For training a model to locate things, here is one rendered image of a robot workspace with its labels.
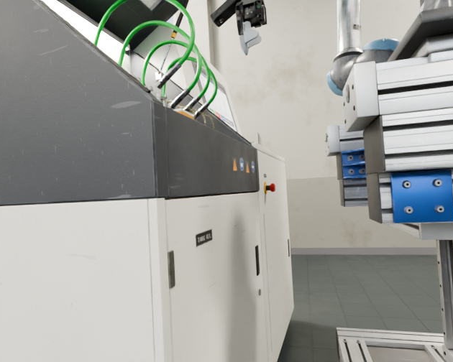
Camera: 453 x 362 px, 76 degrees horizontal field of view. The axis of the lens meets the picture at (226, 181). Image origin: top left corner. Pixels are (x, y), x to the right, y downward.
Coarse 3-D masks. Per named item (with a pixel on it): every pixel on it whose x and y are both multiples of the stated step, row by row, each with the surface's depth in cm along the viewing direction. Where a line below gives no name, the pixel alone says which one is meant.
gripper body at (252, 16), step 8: (248, 0) 87; (256, 0) 86; (240, 8) 88; (248, 8) 88; (256, 8) 87; (264, 8) 90; (248, 16) 88; (256, 16) 87; (264, 16) 90; (256, 24) 92; (264, 24) 92
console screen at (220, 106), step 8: (192, 64) 138; (200, 80) 140; (216, 80) 169; (200, 88) 137; (208, 88) 148; (224, 88) 181; (208, 96) 144; (216, 96) 158; (224, 96) 175; (216, 104) 154; (224, 104) 169; (216, 112) 149; (224, 112) 164; (224, 120) 158; (232, 120) 175; (232, 128) 169
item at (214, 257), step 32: (256, 192) 107; (192, 224) 57; (224, 224) 74; (256, 224) 103; (192, 256) 56; (224, 256) 72; (256, 256) 100; (192, 288) 55; (224, 288) 71; (256, 288) 98; (192, 320) 55; (224, 320) 70; (256, 320) 96; (192, 352) 54; (224, 352) 68; (256, 352) 93
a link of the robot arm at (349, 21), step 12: (348, 0) 109; (360, 0) 110; (348, 12) 108; (360, 12) 109; (348, 24) 108; (360, 24) 109; (348, 36) 108; (360, 36) 108; (348, 48) 107; (360, 48) 108; (336, 60) 109; (348, 60) 105; (336, 72) 109; (348, 72) 104; (336, 84) 110
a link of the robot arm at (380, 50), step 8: (376, 40) 94; (384, 40) 94; (392, 40) 93; (368, 48) 96; (376, 48) 94; (384, 48) 93; (392, 48) 92; (360, 56) 101; (368, 56) 96; (376, 56) 94; (384, 56) 93
